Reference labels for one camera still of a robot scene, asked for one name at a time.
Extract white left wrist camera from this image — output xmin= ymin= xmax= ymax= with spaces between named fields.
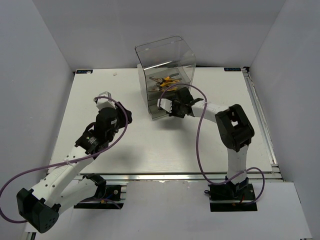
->
xmin=94 ymin=91 xmax=116 ymax=111

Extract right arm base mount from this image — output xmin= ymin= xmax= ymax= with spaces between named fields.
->
xmin=204 ymin=177 xmax=258 ymax=213

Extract blue label corner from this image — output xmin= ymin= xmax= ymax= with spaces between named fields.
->
xmin=75 ymin=69 xmax=93 ymax=74
xmin=223 ymin=67 xmax=242 ymax=72

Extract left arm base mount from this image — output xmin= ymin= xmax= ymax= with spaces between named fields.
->
xmin=73 ymin=173 xmax=125 ymax=210

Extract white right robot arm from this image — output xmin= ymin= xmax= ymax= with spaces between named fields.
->
xmin=158 ymin=87 xmax=255 ymax=200

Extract orange black pliers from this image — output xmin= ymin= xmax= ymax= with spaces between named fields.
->
xmin=159 ymin=78 xmax=181 ymax=87

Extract yellow needle-nose pliers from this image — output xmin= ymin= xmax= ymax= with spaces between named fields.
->
xmin=149 ymin=73 xmax=181 ymax=86

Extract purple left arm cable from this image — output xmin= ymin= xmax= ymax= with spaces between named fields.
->
xmin=0 ymin=96 xmax=130 ymax=223

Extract clear plastic drawer organizer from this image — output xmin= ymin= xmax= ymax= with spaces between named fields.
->
xmin=134 ymin=35 xmax=197 ymax=120

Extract yellow long-nose pliers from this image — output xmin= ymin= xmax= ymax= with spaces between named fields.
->
xmin=148 ymin=86 xmax=178 ymax=93

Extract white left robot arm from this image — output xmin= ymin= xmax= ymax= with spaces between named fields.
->
xmin=16 ymin=101 xmax=132 ymax=234

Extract blue label right corner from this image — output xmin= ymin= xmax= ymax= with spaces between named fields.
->
xmin=223 ymin=67 xmax=242 ymax=72

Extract blue label left corner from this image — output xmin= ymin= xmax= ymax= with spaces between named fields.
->
xmin=75 ymin=69 xmax=93 ymax=74

